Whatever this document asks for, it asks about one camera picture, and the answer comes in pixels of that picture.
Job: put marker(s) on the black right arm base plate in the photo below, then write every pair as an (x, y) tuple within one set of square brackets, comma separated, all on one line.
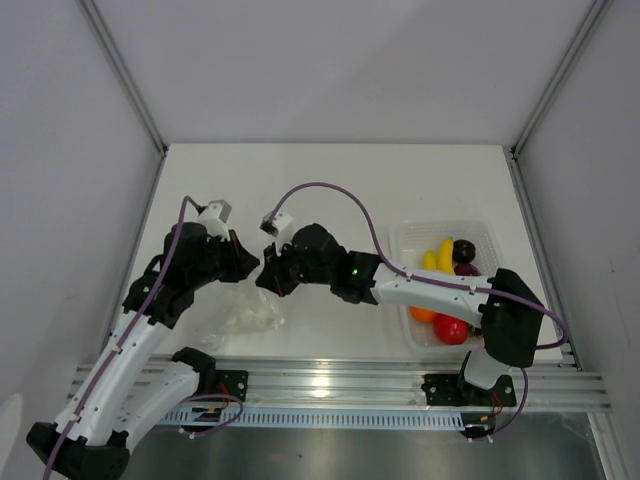
[(447, 389)]

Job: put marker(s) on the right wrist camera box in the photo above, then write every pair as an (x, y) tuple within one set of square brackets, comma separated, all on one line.
[(279, 226)]

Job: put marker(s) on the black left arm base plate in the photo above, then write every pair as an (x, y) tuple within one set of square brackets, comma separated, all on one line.
[(232, 382)]

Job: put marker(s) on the red toy tomato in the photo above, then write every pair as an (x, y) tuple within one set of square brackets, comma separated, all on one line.
[(450, 330)]

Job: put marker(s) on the aluminium frame post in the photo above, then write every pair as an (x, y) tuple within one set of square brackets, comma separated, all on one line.
[(121, 71), (572, 53)]

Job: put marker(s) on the silver aluminium front rail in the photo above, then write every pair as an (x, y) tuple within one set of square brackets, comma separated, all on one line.
[(396, 385)]

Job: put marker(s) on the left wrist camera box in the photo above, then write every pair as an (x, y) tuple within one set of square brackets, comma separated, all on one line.
[(214, 217)]

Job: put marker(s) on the white slotted cable duct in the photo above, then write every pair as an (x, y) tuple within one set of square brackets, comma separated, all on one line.
[(412, 419)]

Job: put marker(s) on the clear zip top bag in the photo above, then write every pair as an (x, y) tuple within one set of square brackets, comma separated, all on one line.
[(227, 311)]

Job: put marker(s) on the white perforated plastic basket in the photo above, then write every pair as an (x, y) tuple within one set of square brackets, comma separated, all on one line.
[(410, 240)]

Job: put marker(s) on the left aluminium frame post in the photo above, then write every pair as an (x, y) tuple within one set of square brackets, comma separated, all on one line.
[(121, 71)]

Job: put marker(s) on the yellow toy banana bunch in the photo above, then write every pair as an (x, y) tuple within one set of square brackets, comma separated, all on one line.
[(442, 260)]

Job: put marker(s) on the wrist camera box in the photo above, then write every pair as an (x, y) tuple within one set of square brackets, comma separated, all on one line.
[(214, 217), (279, 226)]

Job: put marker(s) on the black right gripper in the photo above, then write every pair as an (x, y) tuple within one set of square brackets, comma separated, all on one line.
[(273, 276)]

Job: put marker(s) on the dark purple toy plum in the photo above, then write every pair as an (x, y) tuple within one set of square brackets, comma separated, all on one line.
[(464, 251)]

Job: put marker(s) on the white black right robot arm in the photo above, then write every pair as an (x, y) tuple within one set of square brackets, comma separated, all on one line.
[(502, 306)]

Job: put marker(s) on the orange toy orange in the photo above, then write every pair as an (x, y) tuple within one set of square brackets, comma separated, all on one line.
[(422, 315)]

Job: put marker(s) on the right aluminium frame post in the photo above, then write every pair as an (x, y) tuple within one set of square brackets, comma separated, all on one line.
[(572, 53)]

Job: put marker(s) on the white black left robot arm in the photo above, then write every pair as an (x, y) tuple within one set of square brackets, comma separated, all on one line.
[(96, 433)]

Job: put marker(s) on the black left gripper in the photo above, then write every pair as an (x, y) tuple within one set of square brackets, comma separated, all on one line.
[(242, 261)]

